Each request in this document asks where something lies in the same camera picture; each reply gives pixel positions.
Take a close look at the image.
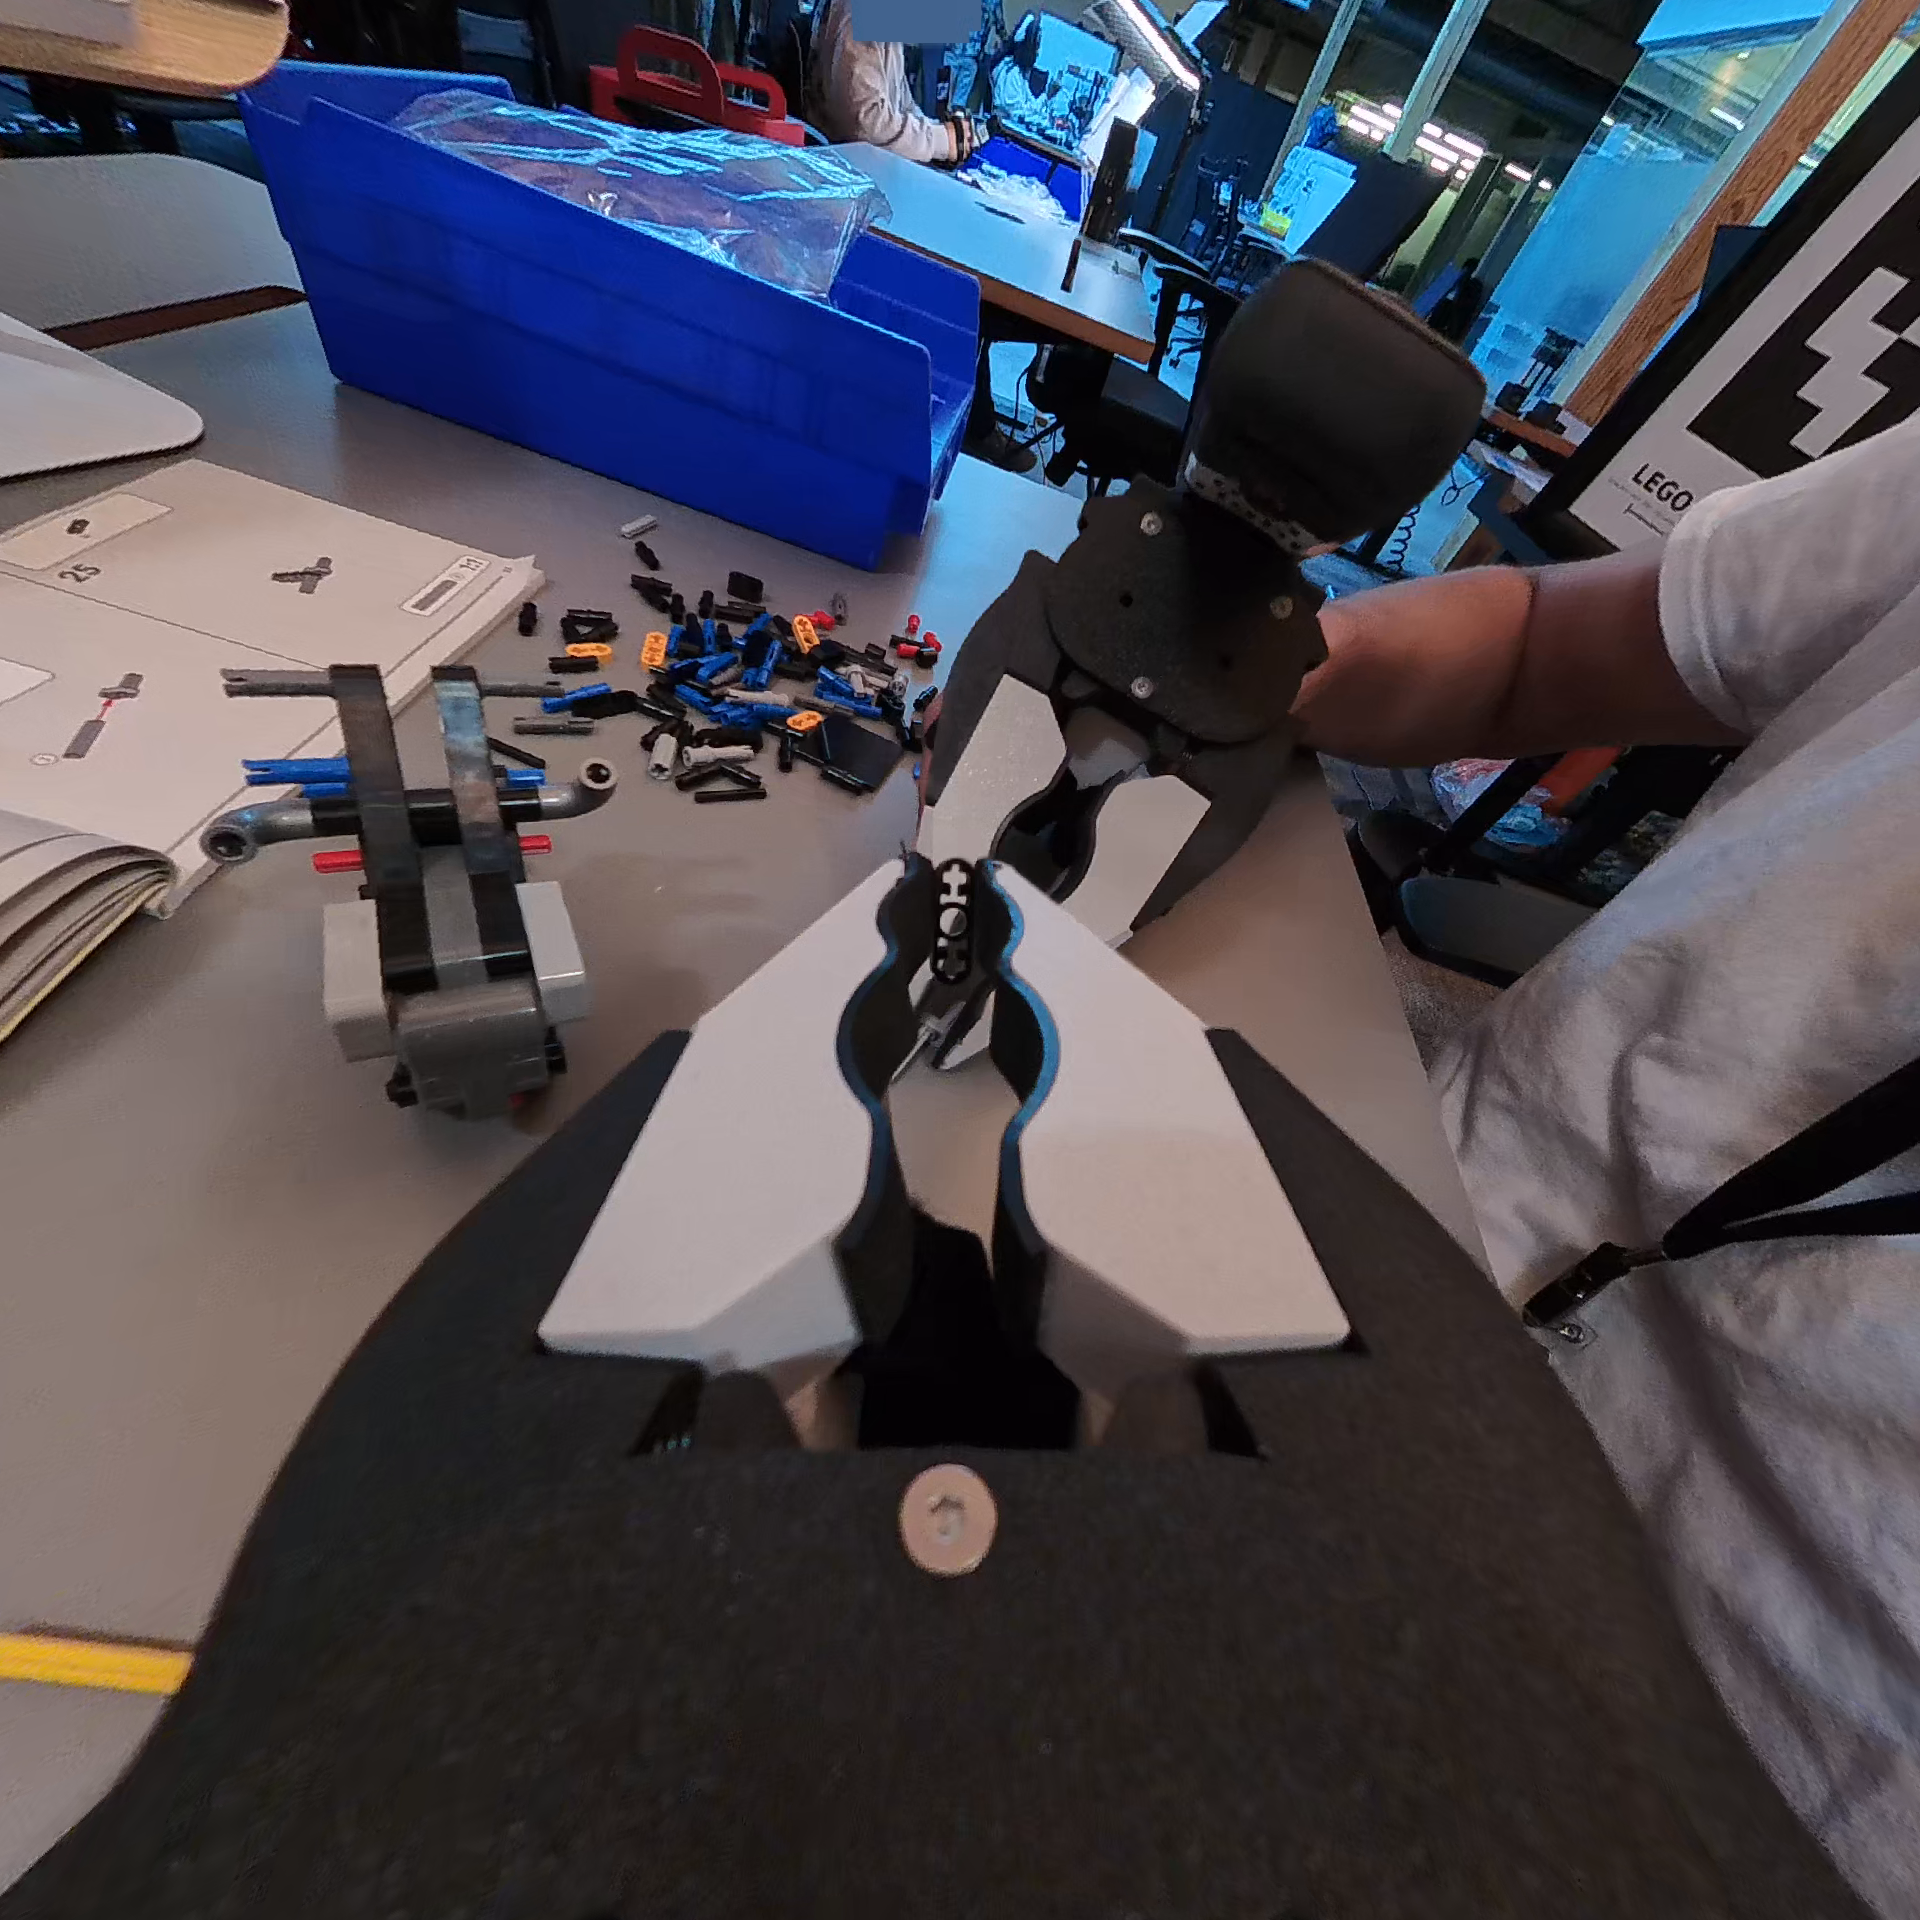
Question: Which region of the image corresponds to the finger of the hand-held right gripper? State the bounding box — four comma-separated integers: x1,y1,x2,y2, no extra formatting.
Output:
1049,773,1217,950
920,675,1076,890

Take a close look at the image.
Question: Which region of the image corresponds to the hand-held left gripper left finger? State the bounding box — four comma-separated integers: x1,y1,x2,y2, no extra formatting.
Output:
537,861,922,1374

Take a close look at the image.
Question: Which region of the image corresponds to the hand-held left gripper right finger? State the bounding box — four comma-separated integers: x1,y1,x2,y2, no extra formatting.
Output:
979,861,1353,1370

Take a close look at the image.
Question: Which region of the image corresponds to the small black lego beam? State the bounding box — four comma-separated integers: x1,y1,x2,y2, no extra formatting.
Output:
908,855,986,975

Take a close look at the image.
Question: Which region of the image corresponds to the pile of small lego pieces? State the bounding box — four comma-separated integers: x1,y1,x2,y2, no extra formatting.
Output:
516,510,952,807

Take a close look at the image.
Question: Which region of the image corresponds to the partly built lego model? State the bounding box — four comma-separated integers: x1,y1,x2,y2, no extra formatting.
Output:
201,661,624,1124

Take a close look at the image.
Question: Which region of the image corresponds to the person's right forearm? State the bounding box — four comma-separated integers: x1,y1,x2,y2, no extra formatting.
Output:
1499,557,1788,753

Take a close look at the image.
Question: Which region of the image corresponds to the lego instruction booklet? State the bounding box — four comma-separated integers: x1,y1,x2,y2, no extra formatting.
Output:
0,458,544,1041

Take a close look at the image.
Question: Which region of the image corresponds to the person's right hand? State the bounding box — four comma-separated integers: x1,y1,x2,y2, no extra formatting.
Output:
1293,566,1520,771

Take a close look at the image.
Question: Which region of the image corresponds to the black office chair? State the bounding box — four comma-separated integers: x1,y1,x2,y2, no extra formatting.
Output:
1027,225,1298,495

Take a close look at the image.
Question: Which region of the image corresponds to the wooden background table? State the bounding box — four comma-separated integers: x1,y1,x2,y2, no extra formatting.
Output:
833,141,1202,362

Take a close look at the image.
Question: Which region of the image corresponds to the blue plastic bin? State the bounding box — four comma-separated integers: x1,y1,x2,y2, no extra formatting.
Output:
240,60,986,571

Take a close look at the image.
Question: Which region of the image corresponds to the black and white poster board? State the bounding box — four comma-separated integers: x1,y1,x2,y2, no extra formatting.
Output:
1558,141,1920,570

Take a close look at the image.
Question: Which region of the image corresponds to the clear plastic bag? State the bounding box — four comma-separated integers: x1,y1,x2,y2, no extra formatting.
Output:
353,86,890,313

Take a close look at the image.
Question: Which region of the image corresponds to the wooden document board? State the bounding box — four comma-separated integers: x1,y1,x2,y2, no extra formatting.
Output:
0,0,290,95

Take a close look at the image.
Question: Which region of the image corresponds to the black lanyard with clip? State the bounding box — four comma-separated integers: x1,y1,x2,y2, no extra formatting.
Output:
1520,1049,1920,1339

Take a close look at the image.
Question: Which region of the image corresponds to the red plastic frame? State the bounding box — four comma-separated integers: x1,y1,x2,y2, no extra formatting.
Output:
585,27,789,125

